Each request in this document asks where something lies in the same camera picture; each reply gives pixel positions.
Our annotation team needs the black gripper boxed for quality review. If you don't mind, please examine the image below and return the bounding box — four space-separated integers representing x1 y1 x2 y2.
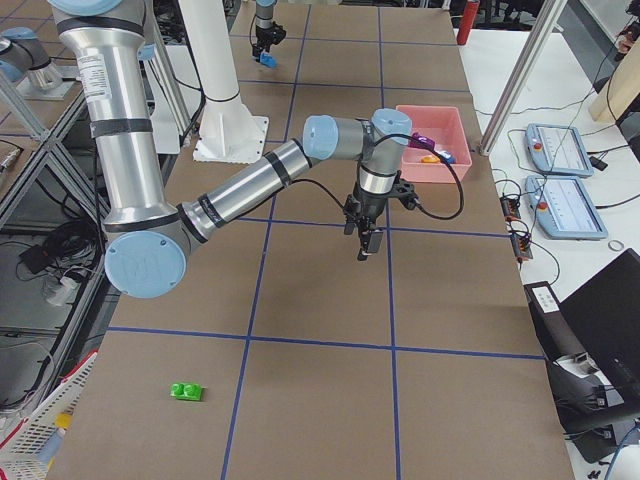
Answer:
252 23 286 60
343 183 387 261

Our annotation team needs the long blue toy block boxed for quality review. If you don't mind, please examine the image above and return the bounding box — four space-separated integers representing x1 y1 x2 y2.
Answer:
258 51 277 68

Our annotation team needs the small blue toy block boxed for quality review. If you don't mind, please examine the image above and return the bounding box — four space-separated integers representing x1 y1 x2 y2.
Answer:
437 150 456 164

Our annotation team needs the purple toy block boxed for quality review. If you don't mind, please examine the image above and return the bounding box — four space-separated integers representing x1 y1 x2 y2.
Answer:
409 132 436 150

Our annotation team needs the green toy block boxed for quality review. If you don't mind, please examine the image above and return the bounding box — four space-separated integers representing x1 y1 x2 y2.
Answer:
170 382 203 401

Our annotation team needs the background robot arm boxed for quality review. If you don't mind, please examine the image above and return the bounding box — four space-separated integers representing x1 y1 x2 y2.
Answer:
1 27 78 101

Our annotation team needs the pink plastic box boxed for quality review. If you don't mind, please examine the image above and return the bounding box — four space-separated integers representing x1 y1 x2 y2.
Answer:
396 105 472 184

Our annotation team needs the orange black usb hub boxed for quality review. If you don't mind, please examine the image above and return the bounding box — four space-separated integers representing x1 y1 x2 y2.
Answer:
500 195 533 264

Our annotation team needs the lower blue teach pendant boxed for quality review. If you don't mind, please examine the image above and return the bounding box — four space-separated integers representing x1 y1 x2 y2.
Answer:
525 175 608 240

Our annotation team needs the blue teach pendant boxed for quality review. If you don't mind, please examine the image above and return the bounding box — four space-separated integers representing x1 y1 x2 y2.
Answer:
525 175 608 240
525 123 593 178

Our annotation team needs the upper blue teach pendant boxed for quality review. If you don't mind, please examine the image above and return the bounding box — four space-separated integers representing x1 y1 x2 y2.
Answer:
525 123 593 178

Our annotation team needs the red bottle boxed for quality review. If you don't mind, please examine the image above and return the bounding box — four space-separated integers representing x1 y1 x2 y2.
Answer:
456 0 480 46

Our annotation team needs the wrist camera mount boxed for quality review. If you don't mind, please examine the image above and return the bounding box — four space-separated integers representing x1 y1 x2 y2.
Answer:
388 179 419 211

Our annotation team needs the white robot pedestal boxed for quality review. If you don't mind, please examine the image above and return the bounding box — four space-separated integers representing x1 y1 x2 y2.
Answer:
179 0 269 164

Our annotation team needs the aluminium frame post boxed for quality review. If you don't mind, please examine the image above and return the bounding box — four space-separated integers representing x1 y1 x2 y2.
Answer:
479 0 568 156

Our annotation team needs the white wire basket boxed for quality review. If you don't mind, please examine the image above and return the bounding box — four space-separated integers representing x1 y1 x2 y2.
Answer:
1 349 98 479

